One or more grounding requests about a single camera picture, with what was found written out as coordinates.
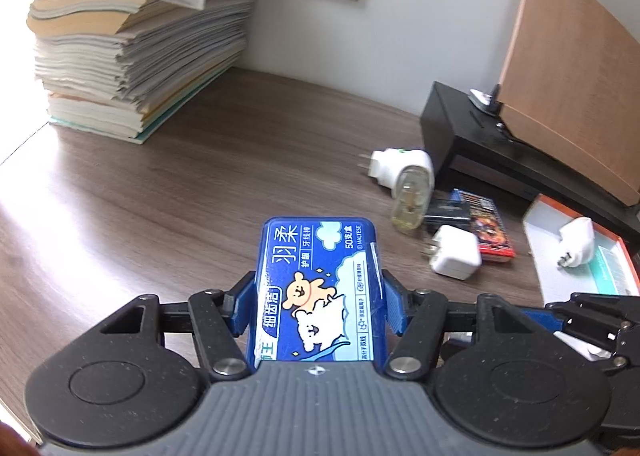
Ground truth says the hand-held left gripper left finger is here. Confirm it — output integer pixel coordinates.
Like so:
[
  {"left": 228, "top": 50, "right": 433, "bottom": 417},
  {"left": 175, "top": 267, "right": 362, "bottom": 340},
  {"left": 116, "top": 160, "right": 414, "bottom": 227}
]
[{"left": 100, "top": 272, "right": 258, "bottom": 382}]

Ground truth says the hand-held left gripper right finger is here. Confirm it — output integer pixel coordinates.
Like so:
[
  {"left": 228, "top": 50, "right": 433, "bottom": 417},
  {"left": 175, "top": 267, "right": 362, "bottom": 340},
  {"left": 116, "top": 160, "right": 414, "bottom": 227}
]
[{"left": 380, "top": 272, "right": 546, "bottom": 382}]

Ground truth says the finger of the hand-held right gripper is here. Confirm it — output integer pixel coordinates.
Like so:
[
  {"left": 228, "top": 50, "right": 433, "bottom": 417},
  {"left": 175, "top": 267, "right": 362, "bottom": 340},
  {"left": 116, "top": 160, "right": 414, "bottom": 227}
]
[
  {"left": 545, "top": 292, "right": 640, "bottom": 324},
  {"left": 515, "top": 308, "right": 640, "bottom": 373}
]

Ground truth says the green cardboard box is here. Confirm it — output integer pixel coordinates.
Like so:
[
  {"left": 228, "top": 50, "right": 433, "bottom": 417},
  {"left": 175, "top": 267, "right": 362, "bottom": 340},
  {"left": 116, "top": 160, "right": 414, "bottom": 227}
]
[{"left": 582, "top": 241, "right": 640, "bottom": 297}]

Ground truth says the large white plug-in heater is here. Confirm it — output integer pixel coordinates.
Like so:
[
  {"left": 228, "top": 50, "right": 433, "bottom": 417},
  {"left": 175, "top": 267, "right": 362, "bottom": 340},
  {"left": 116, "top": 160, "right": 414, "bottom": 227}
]
[{"left": 557, "top": 217, "right": 598, "bottom": 269}]

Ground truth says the orange and white box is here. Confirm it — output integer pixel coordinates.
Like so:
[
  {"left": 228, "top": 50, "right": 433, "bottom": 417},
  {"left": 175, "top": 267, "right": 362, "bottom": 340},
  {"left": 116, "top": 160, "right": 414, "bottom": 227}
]
[{"left": 522, "top": 193, "right": 640, "bottom": 317}]

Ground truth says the blue dental floss box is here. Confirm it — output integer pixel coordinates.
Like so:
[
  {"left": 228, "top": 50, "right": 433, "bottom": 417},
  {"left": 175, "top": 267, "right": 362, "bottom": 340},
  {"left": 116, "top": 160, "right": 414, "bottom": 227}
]
[{"left": 246, "top": 217, "right": 388, "bottom": 372}]

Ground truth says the white wall charger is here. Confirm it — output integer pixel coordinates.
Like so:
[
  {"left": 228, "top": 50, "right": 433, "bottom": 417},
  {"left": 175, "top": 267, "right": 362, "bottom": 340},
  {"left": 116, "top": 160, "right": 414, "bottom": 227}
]
[{"left": 419, "top": 225, "right": 483, "bottom": 281}]

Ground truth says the black wall charger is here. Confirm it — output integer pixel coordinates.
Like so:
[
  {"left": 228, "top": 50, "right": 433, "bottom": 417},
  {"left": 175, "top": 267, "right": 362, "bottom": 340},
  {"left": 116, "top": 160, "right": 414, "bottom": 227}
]
[{"left": 424, "top": 193, "right": 473, "bottom": 237}]

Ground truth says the red patterned card pack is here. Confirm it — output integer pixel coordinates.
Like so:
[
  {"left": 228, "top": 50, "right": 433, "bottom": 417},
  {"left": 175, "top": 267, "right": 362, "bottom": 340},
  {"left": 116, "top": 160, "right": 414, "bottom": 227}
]
[{"left": 450, "top": 188, "right": 517, "bottom": 264}]

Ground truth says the small white heater with bottle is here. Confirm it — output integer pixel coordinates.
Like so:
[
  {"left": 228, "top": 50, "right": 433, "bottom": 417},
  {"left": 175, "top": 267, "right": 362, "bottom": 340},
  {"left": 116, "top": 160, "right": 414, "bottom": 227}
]
[{"left": 357, "top": 147, "right": 435, "bottom": 231}]

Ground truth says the black desk riser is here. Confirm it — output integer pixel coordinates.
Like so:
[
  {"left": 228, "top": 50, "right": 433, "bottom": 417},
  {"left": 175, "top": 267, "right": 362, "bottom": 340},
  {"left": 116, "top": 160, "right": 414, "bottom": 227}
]
[{"left": 420, "top": 82, "right": 640, "bottom": 237}]

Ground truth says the curved wooden board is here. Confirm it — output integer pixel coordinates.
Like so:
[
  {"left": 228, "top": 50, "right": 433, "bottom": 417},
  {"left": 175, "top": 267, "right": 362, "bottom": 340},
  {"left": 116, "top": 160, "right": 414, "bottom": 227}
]
[{"left": 497, "top": 0, "right": 640, "bottom": 207}]

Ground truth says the stack of books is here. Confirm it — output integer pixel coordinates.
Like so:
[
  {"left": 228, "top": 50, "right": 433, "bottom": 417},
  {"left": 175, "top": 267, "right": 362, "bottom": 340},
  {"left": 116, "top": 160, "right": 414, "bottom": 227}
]
[{"left": 15, "top": 0, "right": 257, "bottom": 145}]

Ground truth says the black cable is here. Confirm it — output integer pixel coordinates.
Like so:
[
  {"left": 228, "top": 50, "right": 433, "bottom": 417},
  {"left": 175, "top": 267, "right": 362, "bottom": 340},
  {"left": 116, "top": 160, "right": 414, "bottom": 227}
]
[{"left": 475, "top": 110, "right": 517, "bottom": 143}]

